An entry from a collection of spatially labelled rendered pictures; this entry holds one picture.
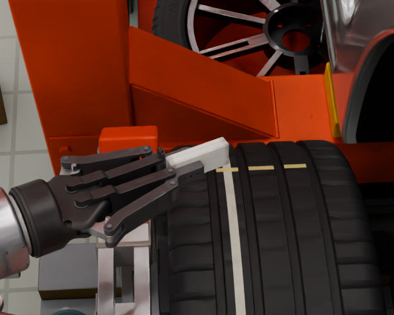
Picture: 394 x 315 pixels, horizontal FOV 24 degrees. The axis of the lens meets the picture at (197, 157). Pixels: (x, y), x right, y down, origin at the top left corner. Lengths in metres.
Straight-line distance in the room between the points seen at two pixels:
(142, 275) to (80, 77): 0.50
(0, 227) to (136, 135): 0.32
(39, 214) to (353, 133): 0.81
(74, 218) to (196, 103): 0.71
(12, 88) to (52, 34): 1.24
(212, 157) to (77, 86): 0.56
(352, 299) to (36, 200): 0.35
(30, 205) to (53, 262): 1.29
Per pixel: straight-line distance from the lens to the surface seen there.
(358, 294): 1.00
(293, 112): 1.71
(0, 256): 0.89
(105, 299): 1.06
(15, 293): 2.31
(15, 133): 2.54
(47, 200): 0.90
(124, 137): 1.15
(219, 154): 0.98
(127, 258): 1.09
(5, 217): 0.89
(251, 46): 2.05
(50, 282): 2.16
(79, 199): 0.92
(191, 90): 1.60
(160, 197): 0.93
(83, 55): 1.43
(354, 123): 1.58
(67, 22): 1.37
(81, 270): 2.17
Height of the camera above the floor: 2.09
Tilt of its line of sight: 59 degrees down
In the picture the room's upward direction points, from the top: straight up
